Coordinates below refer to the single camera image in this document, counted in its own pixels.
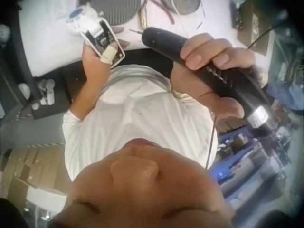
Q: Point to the round metal dish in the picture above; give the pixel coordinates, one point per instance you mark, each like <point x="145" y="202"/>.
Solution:
<point x="187" y="6"/>

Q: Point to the black electric screwdriver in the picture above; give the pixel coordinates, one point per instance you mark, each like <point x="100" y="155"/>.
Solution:
<point x="166" y="41"/>

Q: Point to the white electronic device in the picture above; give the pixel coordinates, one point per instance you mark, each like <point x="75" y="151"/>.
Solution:
<point x="102" y="39"/>

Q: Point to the heap of cardboard boxes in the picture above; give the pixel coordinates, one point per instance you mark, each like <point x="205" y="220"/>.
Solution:
<point x="28" y="175"/>

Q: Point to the person's right hand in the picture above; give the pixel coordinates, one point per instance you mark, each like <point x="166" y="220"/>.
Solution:
<point x="213" y="51"/>

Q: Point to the brass metal tool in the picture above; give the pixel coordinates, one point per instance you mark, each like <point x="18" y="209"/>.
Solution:
<point x="143" y="19"/>

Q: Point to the black stand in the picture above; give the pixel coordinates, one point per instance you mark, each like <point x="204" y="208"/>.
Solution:
<point x="12" y="71"/>

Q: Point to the black tray with white parts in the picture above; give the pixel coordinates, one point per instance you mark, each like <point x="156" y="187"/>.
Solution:
<point x="45" y="95"/>

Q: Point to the person's left hand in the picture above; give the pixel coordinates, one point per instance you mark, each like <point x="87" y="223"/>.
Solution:
<point x="95" y="66"/>

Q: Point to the grey round ribbed mat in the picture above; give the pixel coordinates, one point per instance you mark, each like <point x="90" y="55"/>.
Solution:
<point x="118" y="12"/>

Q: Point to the blue crate of parts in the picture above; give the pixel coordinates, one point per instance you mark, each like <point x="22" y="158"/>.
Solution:
<point x="256" y="152"/>

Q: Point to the dark box of parts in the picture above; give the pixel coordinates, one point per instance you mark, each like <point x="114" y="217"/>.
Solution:
<point x="247" y="21"/>

